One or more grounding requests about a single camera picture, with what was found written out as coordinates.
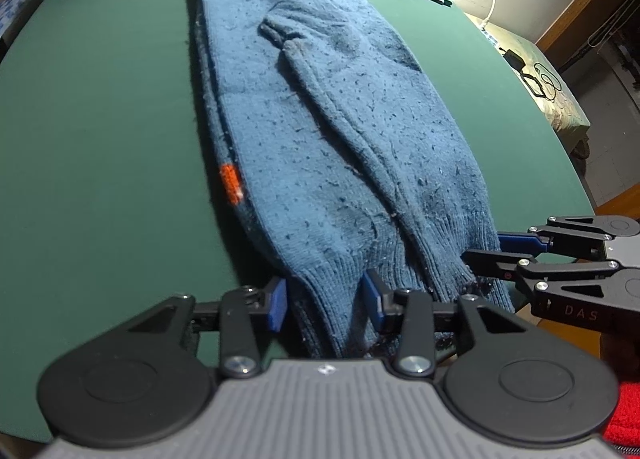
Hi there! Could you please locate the wooden furniture panel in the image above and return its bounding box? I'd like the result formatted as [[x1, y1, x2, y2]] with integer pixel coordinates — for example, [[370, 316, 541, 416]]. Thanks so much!
[[537, 0, 640, 75]]

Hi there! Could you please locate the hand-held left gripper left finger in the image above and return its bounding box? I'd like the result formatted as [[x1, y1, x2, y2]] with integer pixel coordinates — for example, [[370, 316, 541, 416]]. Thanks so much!
[[127, 276, 288, 380]]

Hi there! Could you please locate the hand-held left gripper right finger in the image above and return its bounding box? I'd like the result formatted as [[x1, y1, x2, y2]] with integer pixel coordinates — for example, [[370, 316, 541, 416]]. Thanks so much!
[[361, 269, 531, 381]]

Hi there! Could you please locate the blue patterned white cloth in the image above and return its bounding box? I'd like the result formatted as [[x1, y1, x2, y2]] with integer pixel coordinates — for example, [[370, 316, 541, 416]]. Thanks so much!
[[0, 0, 38, 45]]

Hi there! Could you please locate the black charger with cable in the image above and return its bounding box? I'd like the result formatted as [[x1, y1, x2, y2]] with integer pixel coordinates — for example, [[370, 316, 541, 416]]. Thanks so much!
[[502, 48, 560, 101]]

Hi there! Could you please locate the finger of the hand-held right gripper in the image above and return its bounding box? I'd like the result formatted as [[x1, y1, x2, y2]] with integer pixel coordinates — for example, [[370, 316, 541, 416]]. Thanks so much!
[[462, 249, 621, 297], [497, 216, 613, 262]]

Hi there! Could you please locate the person's red clothing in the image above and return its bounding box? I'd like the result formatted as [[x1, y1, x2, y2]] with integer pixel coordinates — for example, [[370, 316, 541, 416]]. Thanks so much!
[[597, 329, 640, 450]]

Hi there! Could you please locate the blue knit sweater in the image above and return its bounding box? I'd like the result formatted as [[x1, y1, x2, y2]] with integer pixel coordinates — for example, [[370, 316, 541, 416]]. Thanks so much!
[[182, 0, 516, 360]]

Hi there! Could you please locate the pale patterned bed sheet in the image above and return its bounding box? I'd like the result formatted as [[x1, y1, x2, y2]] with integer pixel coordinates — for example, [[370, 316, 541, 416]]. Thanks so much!
[[462, 14, 591, 140]]

